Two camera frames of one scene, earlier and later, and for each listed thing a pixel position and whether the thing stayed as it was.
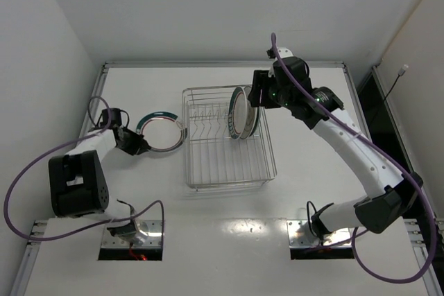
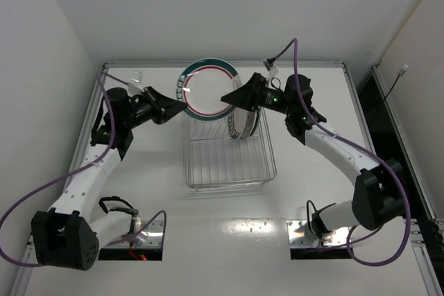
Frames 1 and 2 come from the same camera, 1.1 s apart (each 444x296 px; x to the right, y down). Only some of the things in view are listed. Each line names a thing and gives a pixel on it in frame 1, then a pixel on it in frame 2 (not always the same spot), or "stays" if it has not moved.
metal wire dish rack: [212, 158] stays
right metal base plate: [301, 235] stays
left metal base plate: [148, 237] stays
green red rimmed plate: [237, 113] stays
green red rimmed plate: [163, 131] → [202, 85]
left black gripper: [131, 141] → [159, 109]
